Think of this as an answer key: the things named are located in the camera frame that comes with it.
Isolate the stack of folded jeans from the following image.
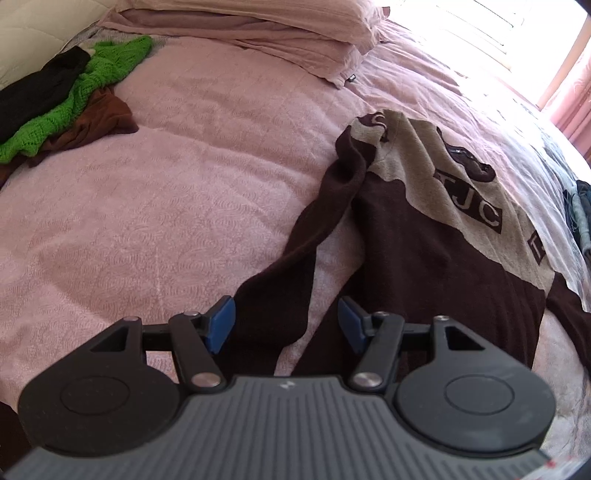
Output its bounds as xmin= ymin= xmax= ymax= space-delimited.
xmin=561 ymin=179 xmax=591 ymax=260

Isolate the brown and grey sweater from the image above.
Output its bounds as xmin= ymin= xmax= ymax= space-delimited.
xmin=229 ymin=110 xmax=591 ymax=384

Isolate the window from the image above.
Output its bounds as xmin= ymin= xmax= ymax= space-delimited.
xmin=388 ymin=0 xmax=583 ymax=109

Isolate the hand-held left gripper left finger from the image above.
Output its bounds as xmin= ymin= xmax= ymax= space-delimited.
xmin=69 ymin=296 xmax=236 ymax=394

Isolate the black garment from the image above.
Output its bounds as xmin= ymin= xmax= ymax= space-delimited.
xmin=0 ymin=47 xmax=92 ymax=144

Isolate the green knit garment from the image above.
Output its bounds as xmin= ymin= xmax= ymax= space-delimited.
xmin=0 ymin=36 xmax=154 ymax=164

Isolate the pink curtain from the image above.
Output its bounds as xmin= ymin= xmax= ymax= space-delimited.
xmin=538 ymin=28 xmax=591 ymax=162

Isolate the brown garment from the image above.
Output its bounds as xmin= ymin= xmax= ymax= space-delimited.
xmin=0 ymin=85 xmax=138 ymax=188

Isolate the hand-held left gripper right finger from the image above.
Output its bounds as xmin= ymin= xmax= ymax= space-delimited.
xmin=338 ymin=296 xmax=513 ymax=394

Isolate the pink pillow with black tag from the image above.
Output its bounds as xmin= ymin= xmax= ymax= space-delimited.
xmin=98 ymin=9 xmax=366 ymax=89

